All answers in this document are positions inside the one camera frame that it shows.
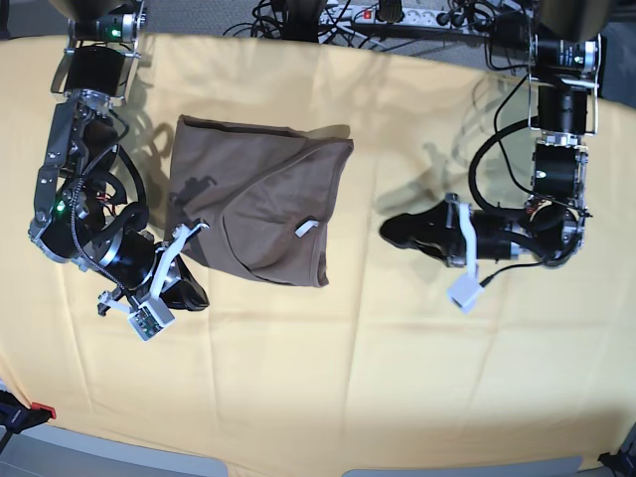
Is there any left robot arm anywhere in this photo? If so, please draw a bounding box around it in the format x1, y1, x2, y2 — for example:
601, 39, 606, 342
380, 1, 616, 268

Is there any black cable bundle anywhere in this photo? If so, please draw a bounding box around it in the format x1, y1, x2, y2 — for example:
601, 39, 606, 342
221, 0, 398, 51

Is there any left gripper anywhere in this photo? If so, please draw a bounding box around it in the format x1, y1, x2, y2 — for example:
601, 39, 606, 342
380, 201, 527, 268

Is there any black power adapter box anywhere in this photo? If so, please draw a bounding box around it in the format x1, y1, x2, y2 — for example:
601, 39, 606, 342
489, 12, 534, 56

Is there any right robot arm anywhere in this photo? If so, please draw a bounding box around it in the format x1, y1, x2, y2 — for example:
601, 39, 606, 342
29, 1, 209, 314

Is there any black corner clamp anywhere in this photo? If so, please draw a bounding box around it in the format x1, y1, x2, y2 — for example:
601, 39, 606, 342
598, 450, 636, 477

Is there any brown T-shirt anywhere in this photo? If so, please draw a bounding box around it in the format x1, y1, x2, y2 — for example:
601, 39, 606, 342
165, 115, 354, 288

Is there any white power strip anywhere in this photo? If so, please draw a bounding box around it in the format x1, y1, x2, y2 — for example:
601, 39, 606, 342
319, 3, 491, 38

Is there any yellow table cloth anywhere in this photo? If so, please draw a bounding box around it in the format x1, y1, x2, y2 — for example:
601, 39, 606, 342
1, 35, 635, 476

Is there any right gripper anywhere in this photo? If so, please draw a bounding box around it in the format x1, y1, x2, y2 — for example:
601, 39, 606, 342
101, 229, 209, 311

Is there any red black clamp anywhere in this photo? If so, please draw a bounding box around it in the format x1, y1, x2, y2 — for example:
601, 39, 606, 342
1, 391, 57, 434

